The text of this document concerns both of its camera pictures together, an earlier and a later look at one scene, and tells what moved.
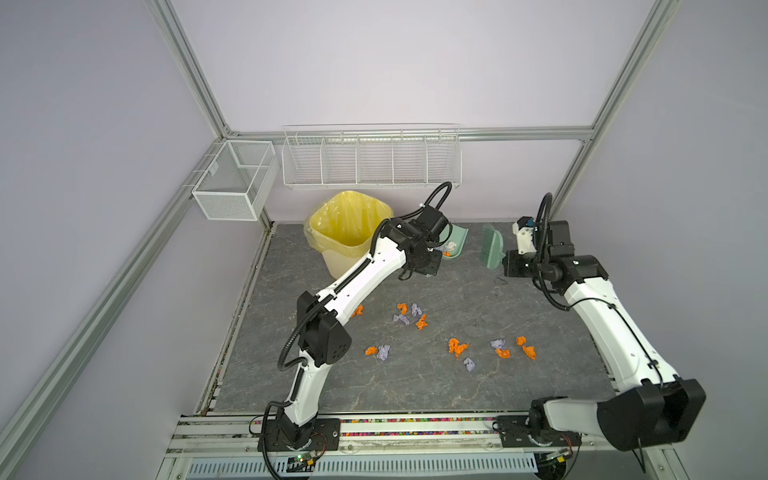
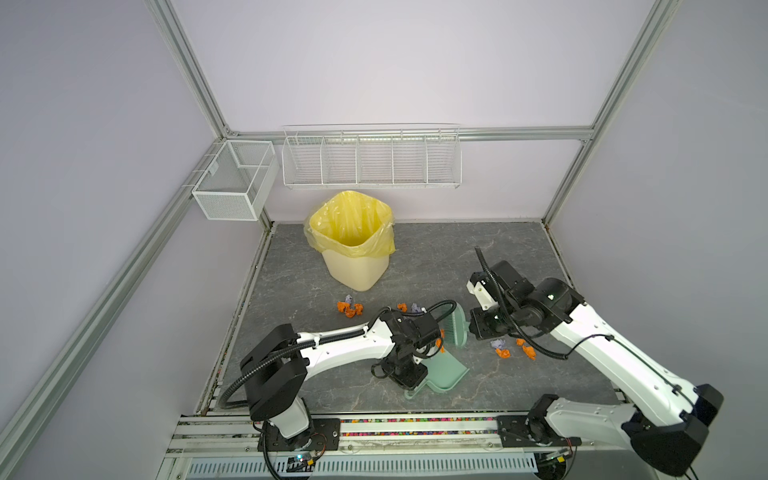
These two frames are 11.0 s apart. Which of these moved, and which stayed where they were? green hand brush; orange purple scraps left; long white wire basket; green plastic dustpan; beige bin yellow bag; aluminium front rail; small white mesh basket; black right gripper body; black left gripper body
Moved: green plastic dustpan; black right gripper body; black left gripper body; green hand brush
Stayed: orange purple scraps left; long white wire basket; aluminium front rail; small white mesh basket; beige bin yellow bag
